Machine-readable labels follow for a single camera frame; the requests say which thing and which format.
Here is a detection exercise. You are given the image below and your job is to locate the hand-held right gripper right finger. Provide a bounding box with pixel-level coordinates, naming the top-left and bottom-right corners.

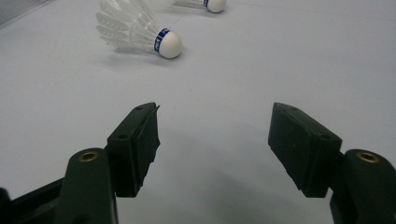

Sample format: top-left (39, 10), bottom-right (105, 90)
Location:
top-left (267, 102), bottom-right (396, 224)

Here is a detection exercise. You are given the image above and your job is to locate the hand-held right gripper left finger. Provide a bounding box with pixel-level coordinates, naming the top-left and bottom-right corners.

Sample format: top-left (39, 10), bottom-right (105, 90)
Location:
top-left (51, 101), bottom-right (162, 224)

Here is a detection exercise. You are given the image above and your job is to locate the white shuttlecock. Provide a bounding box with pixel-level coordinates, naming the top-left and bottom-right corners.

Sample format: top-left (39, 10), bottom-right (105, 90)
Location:
top-left (95, 0), bottom-right (184, 60)
top-left (172, 0), bottom-right (228, 14)

